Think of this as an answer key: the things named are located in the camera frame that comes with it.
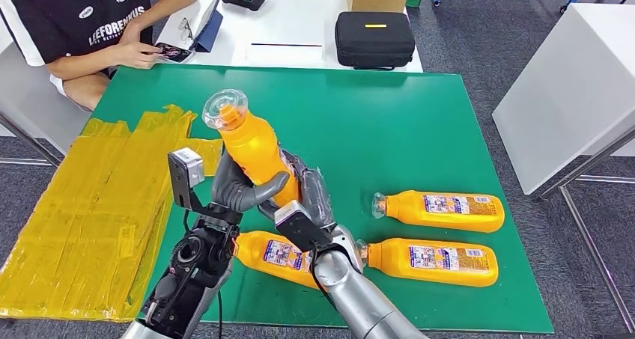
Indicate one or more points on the person's right hand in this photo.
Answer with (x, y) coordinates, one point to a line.
(131, 55)

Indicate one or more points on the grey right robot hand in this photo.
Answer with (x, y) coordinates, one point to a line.
(315, 193)

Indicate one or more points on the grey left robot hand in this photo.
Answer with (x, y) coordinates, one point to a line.
(233, 190)

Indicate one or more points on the orange detergent bottle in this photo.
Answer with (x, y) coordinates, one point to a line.
(250, 252)
(392, 262)
(253, 148)
(412, 213)

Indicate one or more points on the person's right forearm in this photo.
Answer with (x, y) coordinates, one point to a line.
(77, 64)

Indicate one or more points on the person's left forearm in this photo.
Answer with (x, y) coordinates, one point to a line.
(168, 7)

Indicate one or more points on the smartphone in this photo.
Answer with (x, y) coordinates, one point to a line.
(173, 53)

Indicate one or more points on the eyeglasses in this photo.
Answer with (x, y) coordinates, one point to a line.
(186, 28)

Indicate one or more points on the person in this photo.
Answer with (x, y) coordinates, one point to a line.
(59, 24)

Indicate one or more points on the tablet with blue cover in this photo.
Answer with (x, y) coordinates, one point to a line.
(211, 32)

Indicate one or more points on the green table mat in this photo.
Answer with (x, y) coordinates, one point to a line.
(372, 128)

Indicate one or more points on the white flat box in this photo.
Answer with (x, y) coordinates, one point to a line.
(285, 55)

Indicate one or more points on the black zip case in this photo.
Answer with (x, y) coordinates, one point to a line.
(374, 45)

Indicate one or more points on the yellow tape sheet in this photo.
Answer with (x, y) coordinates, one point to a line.
(74, 217)

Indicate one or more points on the white desk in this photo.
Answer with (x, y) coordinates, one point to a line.
(297, 24)

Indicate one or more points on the white side table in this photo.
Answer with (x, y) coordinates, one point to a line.
(570, 89)

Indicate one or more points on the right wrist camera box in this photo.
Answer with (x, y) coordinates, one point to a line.
(297, 225)

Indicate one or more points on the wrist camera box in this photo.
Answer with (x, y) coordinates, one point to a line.
(183, 175)
(297, 225)

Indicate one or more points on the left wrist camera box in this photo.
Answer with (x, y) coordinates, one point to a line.
(183, 175)

